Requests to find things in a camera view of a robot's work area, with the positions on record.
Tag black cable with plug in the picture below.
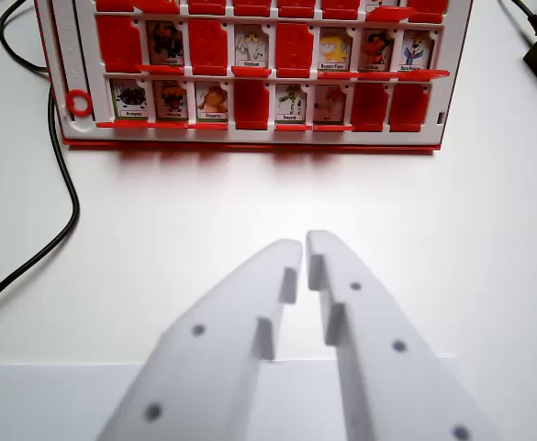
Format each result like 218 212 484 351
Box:
509 0 537 39

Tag red and white game board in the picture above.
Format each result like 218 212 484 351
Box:
33 0 474 158

